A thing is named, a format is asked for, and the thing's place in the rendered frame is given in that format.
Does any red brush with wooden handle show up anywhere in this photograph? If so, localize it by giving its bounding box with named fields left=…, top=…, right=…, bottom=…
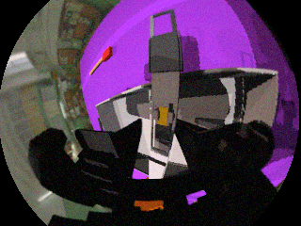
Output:
left=90, top=46, right=113, bottom=75

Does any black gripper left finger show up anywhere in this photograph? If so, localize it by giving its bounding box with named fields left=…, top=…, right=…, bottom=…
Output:
left=75, top=118, right=143, bottom=178

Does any grey roasting tin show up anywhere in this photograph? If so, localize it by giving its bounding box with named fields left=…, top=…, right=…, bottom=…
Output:
left=95, top=67, right=278, bottom=178

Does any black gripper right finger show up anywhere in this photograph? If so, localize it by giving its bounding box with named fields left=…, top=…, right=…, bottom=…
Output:
left=174, top=120, right=240, bottom=173

